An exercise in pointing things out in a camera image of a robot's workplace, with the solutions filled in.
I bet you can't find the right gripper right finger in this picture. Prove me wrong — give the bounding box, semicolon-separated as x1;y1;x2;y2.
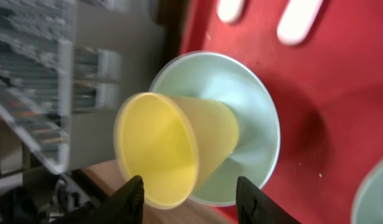
236;176;300;224

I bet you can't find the yellow plastic cup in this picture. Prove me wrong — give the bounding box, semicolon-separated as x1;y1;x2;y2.
113;92;240;210

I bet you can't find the red plastic tray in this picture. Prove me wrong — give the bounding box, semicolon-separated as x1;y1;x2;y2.
181;0;383;223

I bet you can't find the white plastic spoon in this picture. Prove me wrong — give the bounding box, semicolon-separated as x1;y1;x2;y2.
216;0;246;24

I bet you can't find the grey dishwasher rack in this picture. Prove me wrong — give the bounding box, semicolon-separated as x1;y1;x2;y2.
0;0;167;175

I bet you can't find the pink plastic fork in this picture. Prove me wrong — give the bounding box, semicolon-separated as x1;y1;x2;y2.
277;0;323;46

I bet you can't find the small light blue saucer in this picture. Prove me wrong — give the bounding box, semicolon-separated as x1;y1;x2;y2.
149;51;281;207

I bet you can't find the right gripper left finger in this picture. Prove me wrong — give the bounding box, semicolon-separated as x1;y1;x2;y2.
53;175;144;224

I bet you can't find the green bowl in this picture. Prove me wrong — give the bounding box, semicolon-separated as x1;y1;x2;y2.
351;159;383;224

